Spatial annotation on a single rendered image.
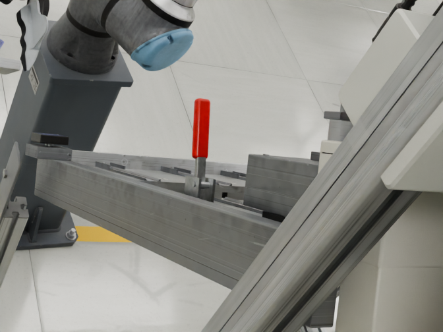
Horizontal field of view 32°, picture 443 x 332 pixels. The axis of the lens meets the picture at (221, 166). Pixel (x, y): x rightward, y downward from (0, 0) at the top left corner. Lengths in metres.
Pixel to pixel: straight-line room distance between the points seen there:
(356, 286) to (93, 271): 1.50
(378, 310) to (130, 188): 0.38
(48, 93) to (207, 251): 1.01
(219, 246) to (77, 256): 1.38
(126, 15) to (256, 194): 0.86
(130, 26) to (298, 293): 1.03
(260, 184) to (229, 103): 2.02
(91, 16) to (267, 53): 1.57
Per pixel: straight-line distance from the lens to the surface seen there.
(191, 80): 2.70
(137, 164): 1.22
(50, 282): 1.94
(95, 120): 1.73
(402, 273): 0.53
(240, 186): 1.08
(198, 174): 0.77
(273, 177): 0.65
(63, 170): 1.05
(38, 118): 1.69
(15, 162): 1.12
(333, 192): 0.46
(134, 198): 0.82
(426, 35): 0.41
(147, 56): 1.46
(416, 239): 0.53
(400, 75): 0.42
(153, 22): 1.45
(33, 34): 1.01
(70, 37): 1.60
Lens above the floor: 1.55
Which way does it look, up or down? 39 degrees down
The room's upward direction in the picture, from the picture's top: 31 degrees clockwise
